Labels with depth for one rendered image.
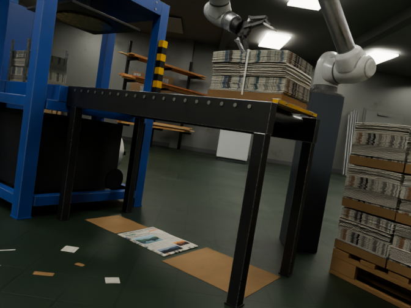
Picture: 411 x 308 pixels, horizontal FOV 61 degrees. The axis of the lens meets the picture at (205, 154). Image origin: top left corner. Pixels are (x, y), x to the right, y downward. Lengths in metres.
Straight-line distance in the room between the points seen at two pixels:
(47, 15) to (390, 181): 1.99
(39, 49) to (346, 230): 1.93
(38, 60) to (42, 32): 0.16
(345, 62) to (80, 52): 10.26
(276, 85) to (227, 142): 7.44
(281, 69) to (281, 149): 9.88
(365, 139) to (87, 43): 10.54
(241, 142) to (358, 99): 4.70
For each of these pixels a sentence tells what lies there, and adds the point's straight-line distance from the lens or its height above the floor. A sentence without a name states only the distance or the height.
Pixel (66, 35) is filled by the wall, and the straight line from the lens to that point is 12.10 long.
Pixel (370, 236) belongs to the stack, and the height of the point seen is 0.26.
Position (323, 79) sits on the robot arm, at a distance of 2.35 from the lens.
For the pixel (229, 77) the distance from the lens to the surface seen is 1.61.
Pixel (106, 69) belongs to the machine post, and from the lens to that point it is 3.18.
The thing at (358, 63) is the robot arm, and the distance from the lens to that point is 2.20.
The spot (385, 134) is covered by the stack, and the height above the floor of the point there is 0.77.
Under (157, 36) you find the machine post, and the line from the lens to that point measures 2.75.
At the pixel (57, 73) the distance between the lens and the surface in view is 3.08.
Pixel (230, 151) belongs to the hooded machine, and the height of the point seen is 0.26.
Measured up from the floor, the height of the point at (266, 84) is 0.89.
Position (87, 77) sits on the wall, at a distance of 11.66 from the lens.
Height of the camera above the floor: 0.65
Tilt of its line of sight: 4 degrees down
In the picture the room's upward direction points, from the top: 9 degrees clockwise
